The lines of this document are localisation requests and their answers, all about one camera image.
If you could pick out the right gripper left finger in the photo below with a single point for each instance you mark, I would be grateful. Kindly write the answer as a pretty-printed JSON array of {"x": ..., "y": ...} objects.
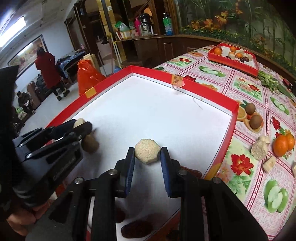
[{"x": 69, "y": 219}]

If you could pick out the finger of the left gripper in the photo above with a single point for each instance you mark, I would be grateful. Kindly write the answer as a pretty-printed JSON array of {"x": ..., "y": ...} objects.
[
  {"x": 38, "y": 137},
  {"x": 52, "y": 146}
]

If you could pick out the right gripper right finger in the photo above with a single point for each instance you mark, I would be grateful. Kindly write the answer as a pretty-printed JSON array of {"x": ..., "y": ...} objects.
[{"x": 209, "y": 209}]

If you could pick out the beige chunk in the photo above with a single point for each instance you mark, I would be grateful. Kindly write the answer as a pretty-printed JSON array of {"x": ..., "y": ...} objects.
[
  {"x": 269, "y": 164},
  {"x": 78, "y": 122},
  {"x": 294, "y": 169}
]

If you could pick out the brown kiwi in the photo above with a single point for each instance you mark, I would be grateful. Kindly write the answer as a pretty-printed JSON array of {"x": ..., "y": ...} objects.
[{"x": 89, "y": 144}]

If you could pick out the round brown cake piece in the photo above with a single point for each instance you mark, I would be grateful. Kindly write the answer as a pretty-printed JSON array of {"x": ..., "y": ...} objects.
[{"x": 147, "y": 151}]

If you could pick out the orange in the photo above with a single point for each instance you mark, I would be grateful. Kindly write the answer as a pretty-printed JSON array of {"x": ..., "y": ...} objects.
[
  {"x": 280, "y": 146},
  {"x": 290, "y": 141},
  {"x": 218, "y": 51}
]

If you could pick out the left hand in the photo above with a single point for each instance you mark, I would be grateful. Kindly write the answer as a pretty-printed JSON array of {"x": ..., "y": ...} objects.
[{"x": 22, "y": 218}]

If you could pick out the seated person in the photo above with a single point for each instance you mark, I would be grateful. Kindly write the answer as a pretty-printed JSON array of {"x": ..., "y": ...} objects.
[{"x": 25, "y": 102}]

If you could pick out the orange plastic bag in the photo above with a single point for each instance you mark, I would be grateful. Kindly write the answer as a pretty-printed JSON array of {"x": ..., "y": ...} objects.
[{"x": 87, "y": 76}]

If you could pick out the near red tray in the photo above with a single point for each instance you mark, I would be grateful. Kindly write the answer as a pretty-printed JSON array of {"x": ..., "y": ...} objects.
[{"x": 193, "y": 124}]

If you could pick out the red tray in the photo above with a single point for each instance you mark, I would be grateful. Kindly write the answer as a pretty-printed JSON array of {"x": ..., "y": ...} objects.
[
  {"x": 237, "y": 58},
  {"x": 193, "y": 124}
]

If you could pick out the floral fruit tablecloth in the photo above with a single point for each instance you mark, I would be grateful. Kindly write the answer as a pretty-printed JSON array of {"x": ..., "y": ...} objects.
[{"x": 269, "y": 197}]

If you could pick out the red date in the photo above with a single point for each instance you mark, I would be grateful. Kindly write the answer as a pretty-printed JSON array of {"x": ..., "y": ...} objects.
[{"x": 136, "y": 229}]

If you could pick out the person in red coat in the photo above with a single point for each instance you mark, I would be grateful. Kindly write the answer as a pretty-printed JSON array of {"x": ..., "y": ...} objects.
[{"x": 45, "y": 62}]

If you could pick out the blue water bottle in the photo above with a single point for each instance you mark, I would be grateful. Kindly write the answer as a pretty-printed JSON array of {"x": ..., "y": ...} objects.
[{"x": 117, "y": 69}]

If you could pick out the black thermos jug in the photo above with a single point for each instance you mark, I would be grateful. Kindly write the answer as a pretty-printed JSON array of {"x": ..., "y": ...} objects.
[{"x": 146, "y": 24}]

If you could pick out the green plastic bottle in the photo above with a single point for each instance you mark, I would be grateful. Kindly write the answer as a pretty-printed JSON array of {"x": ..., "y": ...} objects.
[{"x": 168, "y": 25}]

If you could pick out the green leafy vegetables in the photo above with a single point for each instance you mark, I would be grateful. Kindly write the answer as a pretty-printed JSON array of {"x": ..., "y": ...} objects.
[{"x": 268, "y": 80}]

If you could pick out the red black device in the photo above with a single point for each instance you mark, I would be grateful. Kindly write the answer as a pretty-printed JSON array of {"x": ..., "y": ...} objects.
[{"x": 287, "y": 84}]

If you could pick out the far red tray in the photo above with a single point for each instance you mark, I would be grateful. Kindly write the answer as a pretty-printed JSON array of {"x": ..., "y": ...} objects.
[{"x": 237, "y": 58}]

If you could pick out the framed wall painting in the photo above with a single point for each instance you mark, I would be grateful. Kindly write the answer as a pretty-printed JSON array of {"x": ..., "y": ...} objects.
[{"x": 28, "y": 55}]

